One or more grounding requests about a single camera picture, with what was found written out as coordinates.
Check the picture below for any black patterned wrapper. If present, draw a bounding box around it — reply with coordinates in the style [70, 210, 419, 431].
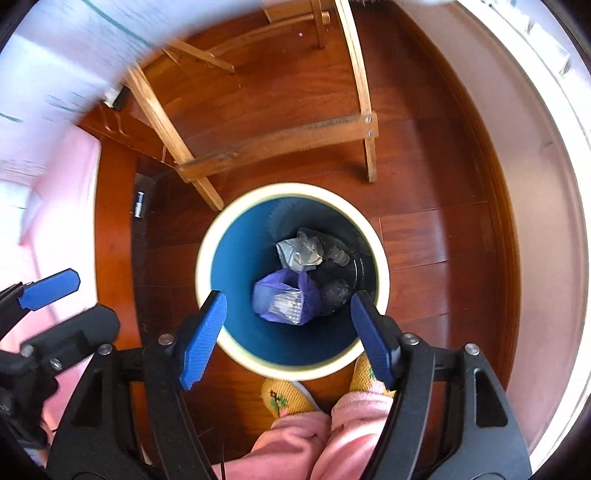
[318, 279, 352, 316]

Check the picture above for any purple plastic bag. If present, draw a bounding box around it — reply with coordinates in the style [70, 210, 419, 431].
[252, 269, 321, 326]

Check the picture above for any grey plastic trash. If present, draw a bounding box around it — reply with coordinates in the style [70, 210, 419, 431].
[276, 228, 352, 273]

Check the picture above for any cream rimmed blue trash bin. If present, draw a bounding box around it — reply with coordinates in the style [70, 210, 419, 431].
[194, 183, 390, 381]

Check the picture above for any right yellow slipper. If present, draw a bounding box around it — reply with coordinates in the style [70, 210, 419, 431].
[349, 353, 396, 398]

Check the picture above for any yellow slipper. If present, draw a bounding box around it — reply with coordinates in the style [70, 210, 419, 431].
[349, 353, 396, 398]
[260, 379, 321, 419]

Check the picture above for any right pink trouser leg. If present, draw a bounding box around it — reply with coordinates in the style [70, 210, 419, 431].
[311, 391, 394, 480]

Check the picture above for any pink trouser leg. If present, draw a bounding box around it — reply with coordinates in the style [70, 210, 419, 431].
[212, 411, 331, 480]
[311, 391, 394, 480]

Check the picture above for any pink bed sheet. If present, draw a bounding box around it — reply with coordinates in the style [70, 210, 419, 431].
[0, 124, 103, 453]

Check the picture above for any left yellow slipper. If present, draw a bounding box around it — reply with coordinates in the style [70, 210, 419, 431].
[260, 379, 321, 419]

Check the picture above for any left pink trouser leg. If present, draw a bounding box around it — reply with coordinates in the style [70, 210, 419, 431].
[212, 411, 331, 480]

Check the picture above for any tree print tablecloth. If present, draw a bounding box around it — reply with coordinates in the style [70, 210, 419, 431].
[1, 0, 263, 185]

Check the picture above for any wooden folding table frame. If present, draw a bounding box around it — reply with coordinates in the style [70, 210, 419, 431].
[125, 1, 379, 211]

